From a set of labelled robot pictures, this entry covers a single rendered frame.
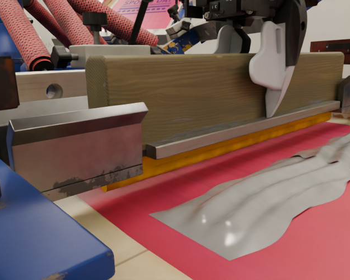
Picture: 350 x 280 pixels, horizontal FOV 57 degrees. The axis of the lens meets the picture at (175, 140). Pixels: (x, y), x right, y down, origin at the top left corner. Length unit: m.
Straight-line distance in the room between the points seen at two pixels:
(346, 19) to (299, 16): 2.15
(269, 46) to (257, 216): 0.17
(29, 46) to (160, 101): 0.48
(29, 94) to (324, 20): 2.28
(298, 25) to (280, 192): 0.16
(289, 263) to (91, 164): 0.13
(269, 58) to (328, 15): 2.21
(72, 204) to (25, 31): 0.53
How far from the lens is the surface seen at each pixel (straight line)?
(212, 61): 0.29
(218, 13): 0.33
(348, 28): 2.47
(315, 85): 0.45
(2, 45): 1.02
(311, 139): 0.44
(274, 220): 0.22
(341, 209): 0.25
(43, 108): 0.25
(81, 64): 0.54
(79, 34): 0.79
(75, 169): 0.20
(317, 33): 2.55
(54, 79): 0.45
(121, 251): 0.19
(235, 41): 0.37
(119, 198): 0.25
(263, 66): 0.32
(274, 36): 0.33
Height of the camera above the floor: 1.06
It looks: 15 degrees down
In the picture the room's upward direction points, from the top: 1 degrees counter-clockwise
